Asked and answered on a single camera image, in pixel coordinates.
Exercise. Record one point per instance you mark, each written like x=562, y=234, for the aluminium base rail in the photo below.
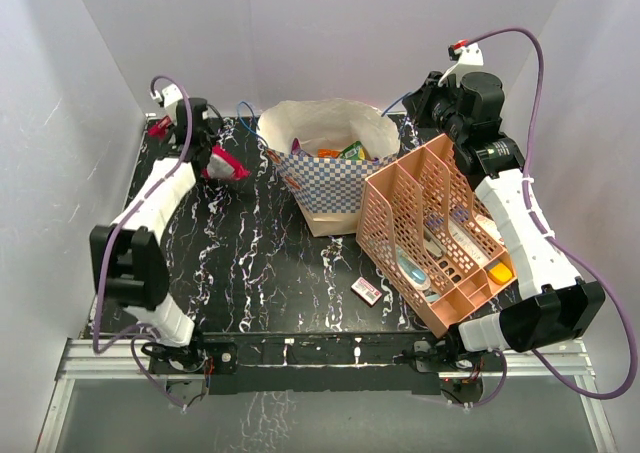
x=321, y=393

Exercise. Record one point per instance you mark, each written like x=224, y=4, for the checkered paper bag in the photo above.
x=328, y=191

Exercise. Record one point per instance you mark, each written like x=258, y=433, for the blue tape dispenser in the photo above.
x=412, y=272

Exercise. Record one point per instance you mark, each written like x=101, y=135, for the pink mesh file organizer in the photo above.
x=424, y=205

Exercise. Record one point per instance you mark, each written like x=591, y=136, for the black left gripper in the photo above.
x=211, y=136

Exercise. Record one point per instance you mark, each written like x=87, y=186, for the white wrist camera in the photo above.
x=467, y=58
x=168, y=99

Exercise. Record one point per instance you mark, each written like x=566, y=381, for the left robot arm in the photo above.
x=128, y=263

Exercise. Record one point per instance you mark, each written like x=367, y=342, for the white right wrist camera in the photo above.
x=467, y=58

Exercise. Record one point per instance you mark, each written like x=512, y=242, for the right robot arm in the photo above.
x=556, y=304

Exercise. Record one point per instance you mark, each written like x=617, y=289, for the small red white box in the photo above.
x=366, y=291

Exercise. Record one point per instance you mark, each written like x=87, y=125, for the orange snack packet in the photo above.
x=328, y=153

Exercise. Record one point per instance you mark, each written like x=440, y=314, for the pink snack bag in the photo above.
x=222, y=165

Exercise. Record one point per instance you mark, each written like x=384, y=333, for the green snack packet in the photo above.
x=354, y=152

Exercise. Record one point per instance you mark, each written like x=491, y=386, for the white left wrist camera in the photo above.
x=168, y=99

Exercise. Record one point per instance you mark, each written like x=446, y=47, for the yellow object in organizer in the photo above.
x=499, y=273

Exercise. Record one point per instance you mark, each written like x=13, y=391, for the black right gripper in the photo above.
x=420, y=102

